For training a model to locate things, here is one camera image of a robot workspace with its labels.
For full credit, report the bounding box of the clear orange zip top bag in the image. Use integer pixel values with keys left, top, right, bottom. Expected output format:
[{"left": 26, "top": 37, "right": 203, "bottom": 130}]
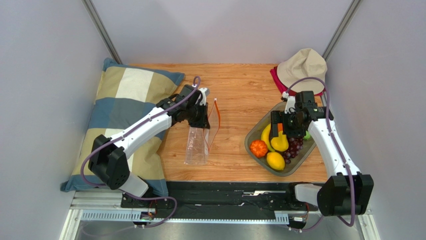
[{"left": 184, "top": 97, "right": 222, "bottom": 166}]

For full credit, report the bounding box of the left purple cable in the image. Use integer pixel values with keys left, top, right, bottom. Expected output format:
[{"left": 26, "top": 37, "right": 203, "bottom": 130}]
[{"left": 80, "top": 76, "right": 202, "bottom": 229}]

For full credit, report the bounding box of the checked blue beige pillow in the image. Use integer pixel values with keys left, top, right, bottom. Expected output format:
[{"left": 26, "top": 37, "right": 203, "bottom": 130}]
[{"left": 60, "top": 58, "right": 185, "bottom": 197}]

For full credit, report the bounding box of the right aluminium corner post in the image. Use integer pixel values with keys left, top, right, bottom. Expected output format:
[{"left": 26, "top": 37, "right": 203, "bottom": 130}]
[{"left": 322, "top": 0, "right": 363, "bottom": 62}]

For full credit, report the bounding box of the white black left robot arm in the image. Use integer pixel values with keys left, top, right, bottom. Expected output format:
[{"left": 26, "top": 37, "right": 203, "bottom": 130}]
[{"left": 82, "top": 84, "right": 210, "bottom": 198}]

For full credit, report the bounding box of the purple grape bunch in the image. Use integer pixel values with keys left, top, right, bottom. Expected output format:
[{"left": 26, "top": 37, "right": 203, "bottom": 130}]
[{"left": 281, "top": 137, "right": 304, "bottom": 165}]

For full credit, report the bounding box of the aluminium corner post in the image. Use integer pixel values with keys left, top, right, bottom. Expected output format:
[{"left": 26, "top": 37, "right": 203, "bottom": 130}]
[
  {"left": 322, "top": 0, "right": 363, "bottom": 62},
  {"left": 81, "top": 0, "right": 123, "bottom": 64}
]

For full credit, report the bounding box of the beige bucket hat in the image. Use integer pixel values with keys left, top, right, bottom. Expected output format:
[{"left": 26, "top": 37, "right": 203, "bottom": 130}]
[{"left": 276, "top": 48, "right": 328, "bottom": 96}]

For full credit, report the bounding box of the orange tangerine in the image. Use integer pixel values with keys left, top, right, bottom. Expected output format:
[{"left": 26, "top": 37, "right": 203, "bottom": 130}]
[{"left": 277, "top": 123, "right": 284, "bottom": 133}]

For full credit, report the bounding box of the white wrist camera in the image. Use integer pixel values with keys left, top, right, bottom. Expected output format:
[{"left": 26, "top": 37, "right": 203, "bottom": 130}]
[
  {"left": 282, "top": 92, "right": 296, "bottom": 114},
  {"left": 198, "top": 87, "right": 210, "bottom": 106}
]

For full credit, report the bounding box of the yellow lemon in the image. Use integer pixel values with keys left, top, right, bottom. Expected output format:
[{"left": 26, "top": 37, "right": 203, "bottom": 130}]
[{"left": 266, "top": 152, "right": 286, "bottom": 171}]

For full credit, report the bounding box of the grey plastic fruit tray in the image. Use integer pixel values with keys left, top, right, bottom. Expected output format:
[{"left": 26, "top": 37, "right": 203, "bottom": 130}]
[{"left": 244, "top": 112, "right": 316, "bottom": 177}]

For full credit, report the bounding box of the yellow pear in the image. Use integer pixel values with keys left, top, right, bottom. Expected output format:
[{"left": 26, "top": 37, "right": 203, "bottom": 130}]
[{"left": 270, "top": 130, "right": 289, "bottom": 152}]

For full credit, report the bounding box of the aluminium front rail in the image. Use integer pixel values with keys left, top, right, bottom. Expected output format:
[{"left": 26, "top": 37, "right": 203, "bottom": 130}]
[{"left": 60, "top": 188, "right": 380, "bottom": 240}]

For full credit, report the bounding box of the left aluminium corner post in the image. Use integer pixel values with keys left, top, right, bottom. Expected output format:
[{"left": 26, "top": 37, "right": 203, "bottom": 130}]
[{"left": 81, "top": 0, "right": 123, "bottom": 64}]

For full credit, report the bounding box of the orange mini pumpkin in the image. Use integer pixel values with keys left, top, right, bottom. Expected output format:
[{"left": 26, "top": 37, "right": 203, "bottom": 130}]
[{"left": 249, "top": 140, "right": 269, "bottom": 158}]

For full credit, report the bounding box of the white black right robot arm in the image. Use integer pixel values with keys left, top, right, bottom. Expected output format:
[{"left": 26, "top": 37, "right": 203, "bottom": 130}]
[{"left": 269, "top": 91, "right": 374, "bottom": 217}]

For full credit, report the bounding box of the red cloth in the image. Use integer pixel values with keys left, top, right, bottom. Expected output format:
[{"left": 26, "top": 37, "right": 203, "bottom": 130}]
[{"left": 269, "top": 66, "right": 324, "bottom": 96}]

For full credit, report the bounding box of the green cucumber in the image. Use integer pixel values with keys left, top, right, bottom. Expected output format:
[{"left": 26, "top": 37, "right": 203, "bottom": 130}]
[{"left": 303, "top": 131, "right": 311, "bottom": 141}]

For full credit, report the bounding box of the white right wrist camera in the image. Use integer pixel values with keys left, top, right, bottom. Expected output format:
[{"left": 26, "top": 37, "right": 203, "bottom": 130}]
[{"left": 282, "top": 92, "right": 296, "bottom": 114}]

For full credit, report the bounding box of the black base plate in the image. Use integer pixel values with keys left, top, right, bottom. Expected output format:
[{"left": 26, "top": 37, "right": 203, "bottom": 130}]
[{"left": 120, "top": 181, "right": 318, "bottom": 220}]

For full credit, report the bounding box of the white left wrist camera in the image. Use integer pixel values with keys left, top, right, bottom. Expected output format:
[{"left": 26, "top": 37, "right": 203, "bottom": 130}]
[{"left": 198, "top": 87, "right": 210, "bottom": 106}]

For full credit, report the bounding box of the yellow banana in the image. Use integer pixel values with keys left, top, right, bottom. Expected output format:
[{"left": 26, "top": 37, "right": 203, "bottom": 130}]
[{"left": 260, "top": 123, "right": 275, "bottom": 152}]

